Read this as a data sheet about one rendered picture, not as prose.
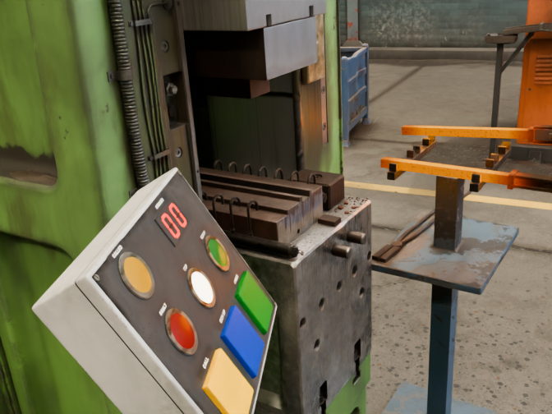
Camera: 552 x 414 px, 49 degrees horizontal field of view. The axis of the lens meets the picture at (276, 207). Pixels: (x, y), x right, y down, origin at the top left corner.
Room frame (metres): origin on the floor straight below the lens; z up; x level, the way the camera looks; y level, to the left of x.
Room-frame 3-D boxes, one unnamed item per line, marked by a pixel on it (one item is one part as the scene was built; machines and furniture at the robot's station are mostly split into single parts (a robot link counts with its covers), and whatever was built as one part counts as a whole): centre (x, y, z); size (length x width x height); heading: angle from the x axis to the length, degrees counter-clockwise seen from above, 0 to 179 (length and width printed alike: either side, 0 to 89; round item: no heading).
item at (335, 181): (1.41, -0.10, 0.95); 0.12 x 0.08 x 0.06; 57
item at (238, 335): (0.70, 0.06, 1.01); 0.07 x 0.05 x 0.07; 172
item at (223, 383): (0.60, 0.07, 1.01); 0.07 x 0.05 x 0.07; 172
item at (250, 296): (0.79, 0.04, 1.01); 0.07 x 0.05 x 0.07; 172
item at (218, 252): (0.80, 0.09, 1.09); 0.05 x 0.03 x 0.04; 147
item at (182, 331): (0.60, 0.12, 1.09); 0.05 x 0.03 x 0.04; 147
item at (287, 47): (1.34, 0.12, 1.32); 0.42 x 0.20 x 0.10; 57
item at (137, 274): (0.61, 0.16, 1.16); 0.05 x 0.03 x 0.04; 147
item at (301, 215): (1.34, 0.12, 0.96); 0.42 x 0.20 x 0.09; 57
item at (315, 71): (1.56, -0.12, 1.27); 0.09 x 0.02 x 0.17; 147
